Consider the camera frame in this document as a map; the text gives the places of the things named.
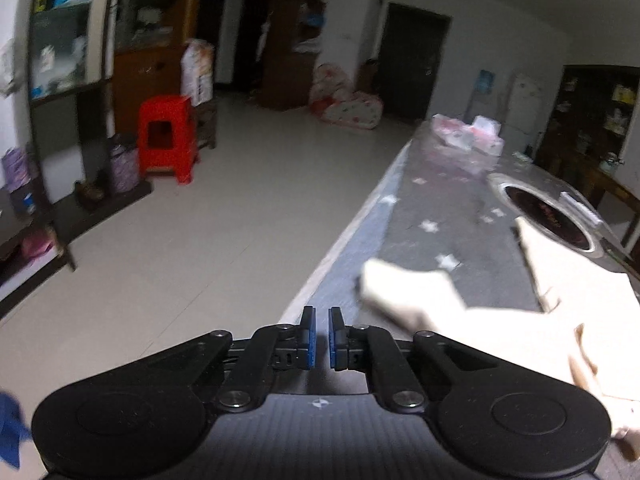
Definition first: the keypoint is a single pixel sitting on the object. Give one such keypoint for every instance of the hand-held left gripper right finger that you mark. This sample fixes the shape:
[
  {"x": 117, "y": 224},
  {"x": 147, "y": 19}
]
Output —
[{"x": 334, "y": 340}]

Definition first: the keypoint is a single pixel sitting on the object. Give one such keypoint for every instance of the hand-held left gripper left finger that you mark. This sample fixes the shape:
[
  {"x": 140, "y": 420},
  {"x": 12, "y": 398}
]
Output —
[{"x": 311, "y": 340}]

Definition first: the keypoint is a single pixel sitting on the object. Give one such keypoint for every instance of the cream fleece garment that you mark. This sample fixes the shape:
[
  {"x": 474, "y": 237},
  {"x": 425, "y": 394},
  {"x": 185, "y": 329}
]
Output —
[{"x": 500, "y": 320}]

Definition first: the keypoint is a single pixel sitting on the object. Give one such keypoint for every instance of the pink printed cushion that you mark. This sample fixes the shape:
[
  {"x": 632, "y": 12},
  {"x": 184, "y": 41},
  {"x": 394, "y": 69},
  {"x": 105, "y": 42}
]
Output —
[{"x": 345, "y": 105}]

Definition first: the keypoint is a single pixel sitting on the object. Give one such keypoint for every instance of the small pink tissue pack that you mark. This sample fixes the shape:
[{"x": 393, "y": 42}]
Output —
[{"x": 450, "y": 132}]

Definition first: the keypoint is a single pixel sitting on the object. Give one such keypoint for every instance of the red plastic stool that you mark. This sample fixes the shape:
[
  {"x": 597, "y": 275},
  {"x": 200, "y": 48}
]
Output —
[{"x": 167, "y": 150}]

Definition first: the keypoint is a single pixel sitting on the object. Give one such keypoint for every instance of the round black induction cooker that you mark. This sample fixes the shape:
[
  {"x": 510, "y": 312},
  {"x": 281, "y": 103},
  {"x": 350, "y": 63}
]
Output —
[{"x": 550, "y": 215}]

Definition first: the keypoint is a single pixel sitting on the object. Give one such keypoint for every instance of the white pink tissue box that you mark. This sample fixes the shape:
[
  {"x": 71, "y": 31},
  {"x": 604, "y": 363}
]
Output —
[{"x": 487, "y": 137}]

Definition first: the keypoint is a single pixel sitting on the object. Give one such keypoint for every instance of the small greenish packet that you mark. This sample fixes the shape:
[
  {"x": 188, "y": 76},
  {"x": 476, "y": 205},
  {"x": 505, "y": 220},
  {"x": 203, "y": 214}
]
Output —
[{"x": 522, "y": 157}]

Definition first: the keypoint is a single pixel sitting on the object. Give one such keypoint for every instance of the pair of brown shoes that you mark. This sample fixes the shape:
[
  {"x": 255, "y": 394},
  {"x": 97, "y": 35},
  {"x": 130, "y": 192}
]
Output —
[{"x": 89, "y": 190}]

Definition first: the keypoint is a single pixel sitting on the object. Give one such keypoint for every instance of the white remote control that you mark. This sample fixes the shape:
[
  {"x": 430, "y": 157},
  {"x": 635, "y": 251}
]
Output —
[{"x": 581, "y": 207}]

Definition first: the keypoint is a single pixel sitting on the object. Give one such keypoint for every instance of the white water dispenser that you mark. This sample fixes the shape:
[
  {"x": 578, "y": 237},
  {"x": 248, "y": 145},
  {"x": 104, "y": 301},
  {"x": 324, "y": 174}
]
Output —
[{"x": 481, "y": 95}]

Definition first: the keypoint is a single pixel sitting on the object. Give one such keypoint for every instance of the dark wooden door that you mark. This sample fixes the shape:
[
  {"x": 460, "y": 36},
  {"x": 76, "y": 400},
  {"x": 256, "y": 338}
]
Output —
[{"x": 410, "y": 60}]

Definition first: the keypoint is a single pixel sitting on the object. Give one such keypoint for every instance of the white printed sack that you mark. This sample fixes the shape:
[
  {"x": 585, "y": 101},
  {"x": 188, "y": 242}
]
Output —
[{"x": 197, "y": 72}]

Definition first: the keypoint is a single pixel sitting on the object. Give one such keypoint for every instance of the white refrigerator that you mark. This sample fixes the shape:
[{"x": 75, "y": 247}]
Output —
[{"x": 522, "y": 110}]

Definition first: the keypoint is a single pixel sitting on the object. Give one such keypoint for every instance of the wooden arch shelf unit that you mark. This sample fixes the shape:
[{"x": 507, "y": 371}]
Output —
[{"x": 150, "y": 75}]

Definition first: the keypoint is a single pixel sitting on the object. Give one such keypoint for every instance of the blue cloth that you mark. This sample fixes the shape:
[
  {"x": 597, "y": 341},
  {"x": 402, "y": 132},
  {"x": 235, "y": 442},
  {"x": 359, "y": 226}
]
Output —
[{"x": 11, "y": 427}]

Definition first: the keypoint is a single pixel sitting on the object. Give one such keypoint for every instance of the brown wooden side table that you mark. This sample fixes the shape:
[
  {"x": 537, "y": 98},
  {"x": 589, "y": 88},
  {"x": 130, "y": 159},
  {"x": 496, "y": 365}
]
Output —
[{"x": 615, "y": 187}]

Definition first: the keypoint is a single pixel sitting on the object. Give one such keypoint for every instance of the glass jar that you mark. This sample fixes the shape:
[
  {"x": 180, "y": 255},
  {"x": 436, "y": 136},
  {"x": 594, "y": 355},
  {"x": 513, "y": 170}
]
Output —
[{"x": 611, "y": 162}]

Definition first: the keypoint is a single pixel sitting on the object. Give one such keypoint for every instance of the purple patterned bag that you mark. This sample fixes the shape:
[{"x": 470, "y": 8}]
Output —
[{"x": 16, "y": 170}]

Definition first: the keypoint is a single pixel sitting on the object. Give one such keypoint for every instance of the dark wooden display cabinet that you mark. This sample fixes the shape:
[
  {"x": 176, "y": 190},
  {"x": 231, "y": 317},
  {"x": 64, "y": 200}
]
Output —
[{"x": 590, "y": 110}]

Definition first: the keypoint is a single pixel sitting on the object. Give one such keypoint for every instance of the glass fronted shelf unit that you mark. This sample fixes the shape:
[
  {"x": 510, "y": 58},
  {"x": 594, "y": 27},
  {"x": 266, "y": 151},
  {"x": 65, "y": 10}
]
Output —
[{"x": 60, "y": 35}]

